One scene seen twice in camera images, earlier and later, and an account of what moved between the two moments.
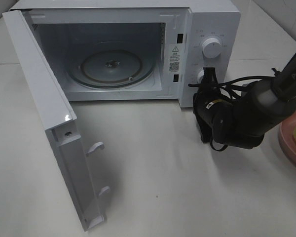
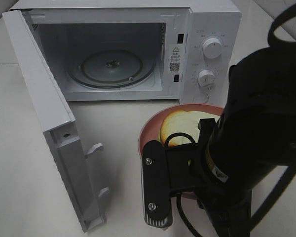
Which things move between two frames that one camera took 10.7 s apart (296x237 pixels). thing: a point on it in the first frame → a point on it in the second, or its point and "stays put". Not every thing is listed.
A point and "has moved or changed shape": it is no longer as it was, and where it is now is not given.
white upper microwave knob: [211, 48] stays put
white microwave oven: [136, 50] stays put
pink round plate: [285, 134] has moved or changed shape
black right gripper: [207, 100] → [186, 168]
